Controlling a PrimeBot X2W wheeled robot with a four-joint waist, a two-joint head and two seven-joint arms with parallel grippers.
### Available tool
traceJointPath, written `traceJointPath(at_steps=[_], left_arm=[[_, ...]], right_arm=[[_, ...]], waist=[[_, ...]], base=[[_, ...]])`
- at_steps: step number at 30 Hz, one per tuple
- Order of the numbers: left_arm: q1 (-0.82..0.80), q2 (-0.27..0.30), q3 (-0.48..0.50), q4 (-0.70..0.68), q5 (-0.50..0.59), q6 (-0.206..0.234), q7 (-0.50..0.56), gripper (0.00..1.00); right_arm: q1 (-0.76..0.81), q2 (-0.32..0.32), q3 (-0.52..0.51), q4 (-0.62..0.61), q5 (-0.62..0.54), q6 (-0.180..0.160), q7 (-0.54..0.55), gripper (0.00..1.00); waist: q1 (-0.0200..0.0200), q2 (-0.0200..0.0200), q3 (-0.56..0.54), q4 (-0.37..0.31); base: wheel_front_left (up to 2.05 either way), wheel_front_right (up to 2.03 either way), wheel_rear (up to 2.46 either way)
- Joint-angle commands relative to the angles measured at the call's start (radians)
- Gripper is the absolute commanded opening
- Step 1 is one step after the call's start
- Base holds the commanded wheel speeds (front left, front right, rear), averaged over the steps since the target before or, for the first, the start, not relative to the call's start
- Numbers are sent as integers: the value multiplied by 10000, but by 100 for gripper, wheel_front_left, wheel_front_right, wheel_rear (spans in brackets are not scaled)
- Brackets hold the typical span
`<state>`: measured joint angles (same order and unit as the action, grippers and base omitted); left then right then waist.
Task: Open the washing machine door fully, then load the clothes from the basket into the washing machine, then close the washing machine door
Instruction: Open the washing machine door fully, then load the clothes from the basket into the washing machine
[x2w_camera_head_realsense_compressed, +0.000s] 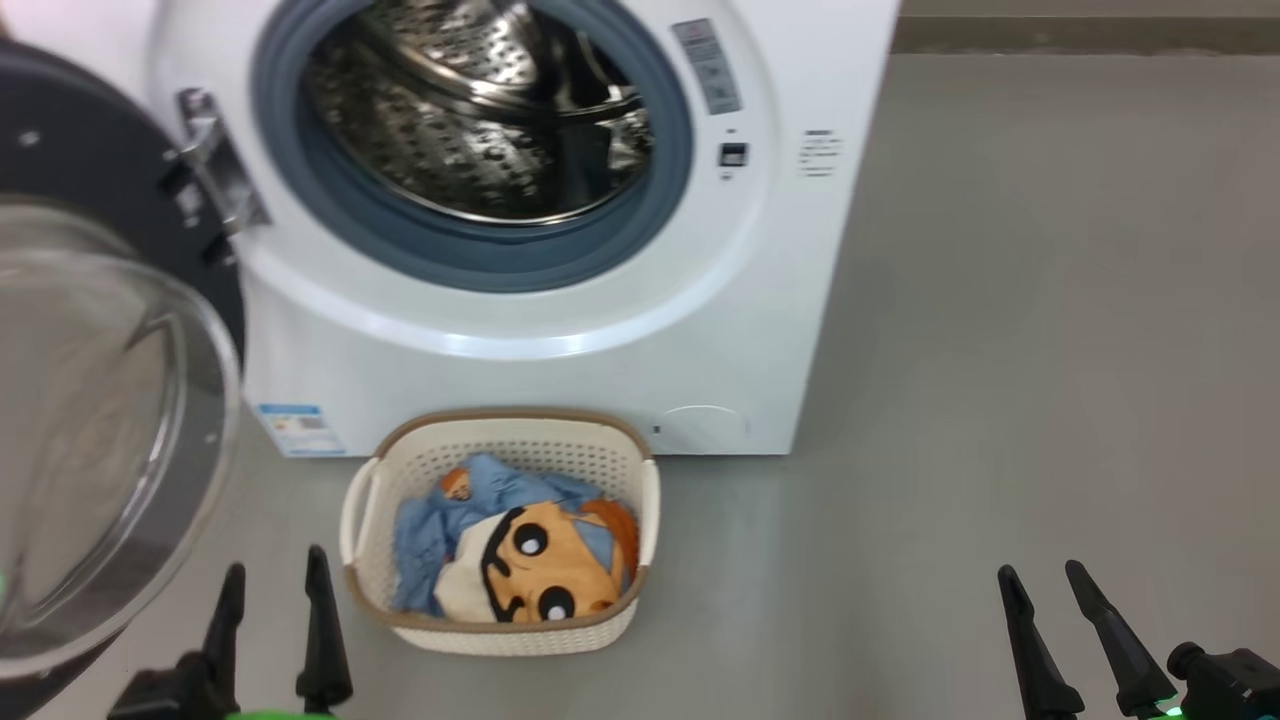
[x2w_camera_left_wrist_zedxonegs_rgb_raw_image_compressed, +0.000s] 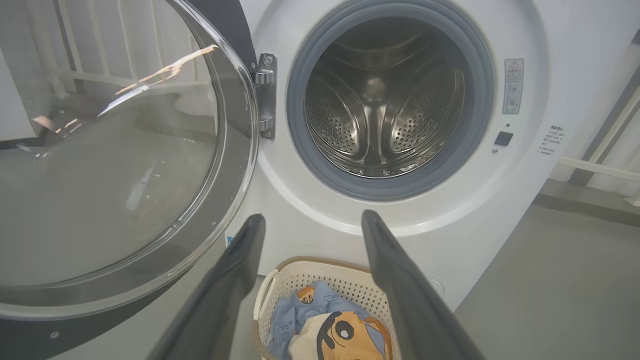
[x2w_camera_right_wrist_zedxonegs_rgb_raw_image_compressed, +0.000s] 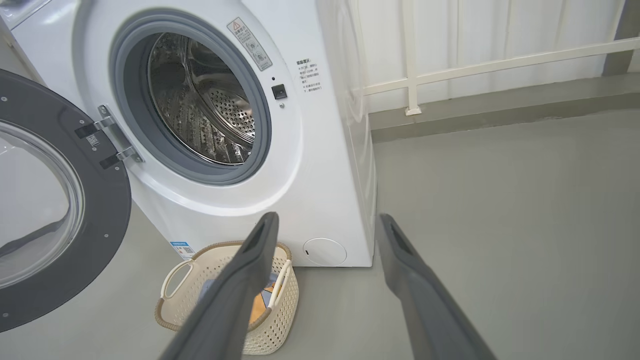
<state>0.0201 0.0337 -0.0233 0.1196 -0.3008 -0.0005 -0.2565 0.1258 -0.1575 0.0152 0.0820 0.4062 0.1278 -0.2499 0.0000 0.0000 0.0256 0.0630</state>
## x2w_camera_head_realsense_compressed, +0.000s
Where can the grey rubber door gasket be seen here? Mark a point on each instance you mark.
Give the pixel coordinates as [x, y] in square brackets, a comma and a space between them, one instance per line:
[480, 255]

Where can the stainless steel washing machine drum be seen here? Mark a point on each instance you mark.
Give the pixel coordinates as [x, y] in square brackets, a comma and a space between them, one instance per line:
[450, 110]

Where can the cream cartoon face garment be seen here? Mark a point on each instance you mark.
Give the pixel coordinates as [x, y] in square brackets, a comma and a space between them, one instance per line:
[560, 570]

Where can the round white filter cover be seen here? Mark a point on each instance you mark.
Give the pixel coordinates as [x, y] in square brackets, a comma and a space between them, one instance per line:
[702, 430]

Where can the blue energy label sticker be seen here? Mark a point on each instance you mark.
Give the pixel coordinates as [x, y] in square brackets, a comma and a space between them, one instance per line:
[300, 430]

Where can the white washing machine body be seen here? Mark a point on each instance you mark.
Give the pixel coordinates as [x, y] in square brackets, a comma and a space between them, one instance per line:
[780, 300]

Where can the black glass washer door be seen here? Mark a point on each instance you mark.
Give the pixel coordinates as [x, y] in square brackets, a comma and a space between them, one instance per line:
[100, 420]

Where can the grey warning sticker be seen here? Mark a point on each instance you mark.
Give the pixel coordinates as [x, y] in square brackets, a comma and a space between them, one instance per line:
[708, 65]

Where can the metal door hinge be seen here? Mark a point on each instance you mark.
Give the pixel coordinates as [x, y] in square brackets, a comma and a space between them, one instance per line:
[225, 175]

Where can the cream perforated laundry basket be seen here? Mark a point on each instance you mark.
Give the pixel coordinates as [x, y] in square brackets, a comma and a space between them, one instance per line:
[510, 640]

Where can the blue cartoon print garment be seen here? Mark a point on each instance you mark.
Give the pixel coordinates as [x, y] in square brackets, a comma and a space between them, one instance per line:
[425, 540]

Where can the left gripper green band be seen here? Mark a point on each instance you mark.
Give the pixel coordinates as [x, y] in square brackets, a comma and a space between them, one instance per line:
[180, 695]

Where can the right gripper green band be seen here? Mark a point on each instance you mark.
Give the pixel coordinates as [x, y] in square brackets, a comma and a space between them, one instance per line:
[1230, 690]

